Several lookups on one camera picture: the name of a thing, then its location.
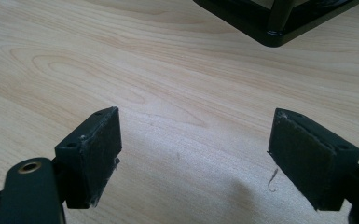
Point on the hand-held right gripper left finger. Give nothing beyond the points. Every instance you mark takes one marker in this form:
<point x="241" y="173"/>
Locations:
<point x="90" y="161"/>

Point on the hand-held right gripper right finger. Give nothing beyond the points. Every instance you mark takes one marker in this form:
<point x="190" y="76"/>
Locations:
<point x="307" y="161"/>

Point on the black glossy rack base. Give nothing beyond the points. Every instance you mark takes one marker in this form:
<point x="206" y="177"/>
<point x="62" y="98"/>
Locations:
<point x="239" y="17"/>

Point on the black metal rack post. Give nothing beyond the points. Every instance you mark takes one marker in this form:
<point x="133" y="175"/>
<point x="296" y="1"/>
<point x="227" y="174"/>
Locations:
<point x="279" y="14"/>

